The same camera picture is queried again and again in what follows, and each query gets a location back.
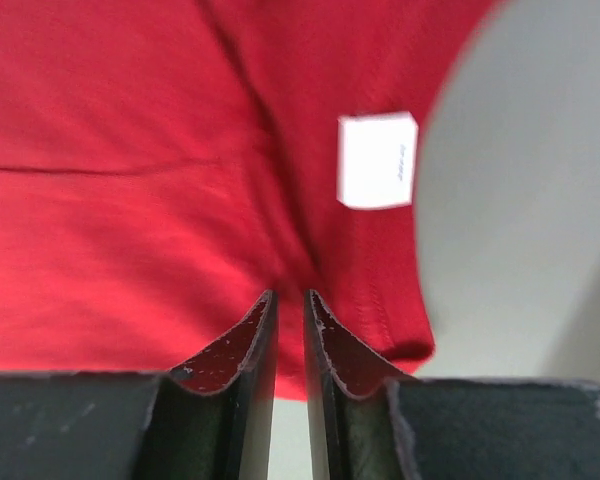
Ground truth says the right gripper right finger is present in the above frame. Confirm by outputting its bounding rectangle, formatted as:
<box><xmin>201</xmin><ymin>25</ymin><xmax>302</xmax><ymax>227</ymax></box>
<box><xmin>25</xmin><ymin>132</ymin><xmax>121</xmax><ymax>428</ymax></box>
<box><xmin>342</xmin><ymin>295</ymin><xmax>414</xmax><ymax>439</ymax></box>
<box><xmin>304</xmin><ymin>291</ymin><xmax>600</xmax><ymax>479</ymax></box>

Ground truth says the red t shirt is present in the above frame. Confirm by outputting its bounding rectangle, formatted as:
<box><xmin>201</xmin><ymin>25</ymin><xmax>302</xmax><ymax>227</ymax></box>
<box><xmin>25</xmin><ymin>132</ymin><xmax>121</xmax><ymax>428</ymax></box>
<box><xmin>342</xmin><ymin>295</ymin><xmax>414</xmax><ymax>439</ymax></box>
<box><xmin>0</xmin><ymin>1</ymin><xmax>493</xmax><ymax>400</ymax></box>

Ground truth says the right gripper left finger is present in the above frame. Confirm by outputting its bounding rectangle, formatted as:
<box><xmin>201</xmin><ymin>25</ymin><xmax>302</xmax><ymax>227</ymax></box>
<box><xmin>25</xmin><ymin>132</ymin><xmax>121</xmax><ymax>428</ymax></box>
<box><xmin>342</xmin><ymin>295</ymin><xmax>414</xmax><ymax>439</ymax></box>
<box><xmin>0</xmin><ymin>291</ymin><xmax>278</xmax><ymax>479</ymax></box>

